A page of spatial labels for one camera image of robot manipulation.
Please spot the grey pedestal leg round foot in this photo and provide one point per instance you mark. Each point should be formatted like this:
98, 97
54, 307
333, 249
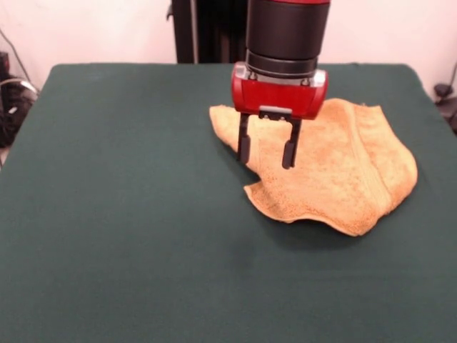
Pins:
443, 89

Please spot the tan terry cloth towel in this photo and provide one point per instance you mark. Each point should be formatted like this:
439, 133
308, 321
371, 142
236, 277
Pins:
339, 171

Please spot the dark green table cloth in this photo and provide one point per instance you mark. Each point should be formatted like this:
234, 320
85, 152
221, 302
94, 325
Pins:
125, 214

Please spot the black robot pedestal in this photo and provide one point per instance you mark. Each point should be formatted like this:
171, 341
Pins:
210, 32

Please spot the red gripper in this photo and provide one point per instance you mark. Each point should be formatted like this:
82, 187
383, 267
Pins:
278, 96

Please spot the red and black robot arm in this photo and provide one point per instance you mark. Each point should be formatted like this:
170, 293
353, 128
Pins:
285, 32

